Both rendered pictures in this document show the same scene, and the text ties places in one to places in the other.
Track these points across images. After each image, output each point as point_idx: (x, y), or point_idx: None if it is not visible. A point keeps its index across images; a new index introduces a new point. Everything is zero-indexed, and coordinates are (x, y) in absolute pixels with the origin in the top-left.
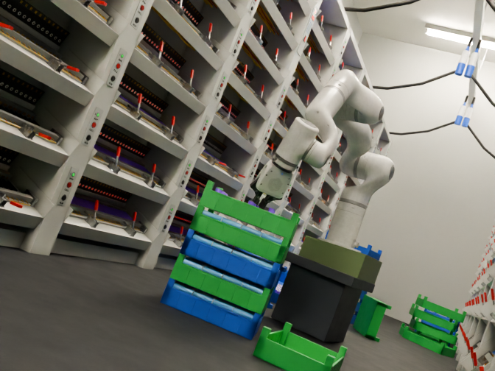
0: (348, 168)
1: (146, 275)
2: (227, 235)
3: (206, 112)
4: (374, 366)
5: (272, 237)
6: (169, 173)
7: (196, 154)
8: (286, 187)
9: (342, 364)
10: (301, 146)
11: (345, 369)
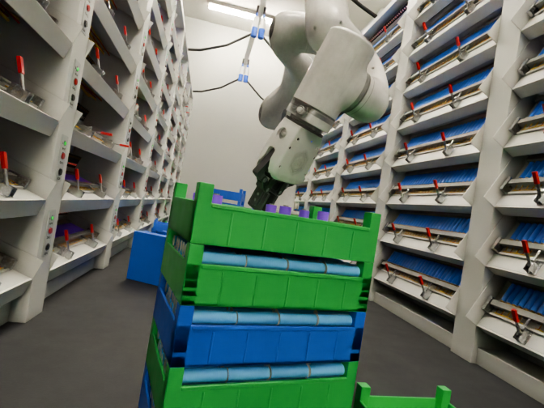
0: (275, 121)
1: (46, 348)
2: (268, 291)
3: (74, 53)
4: (362, 337)
5: (343, 267)
6: (31, 162)
7: (70, 124)
8: (311, 163)
9: (378, 374)
10: (354, 85)
11: (406, 393)
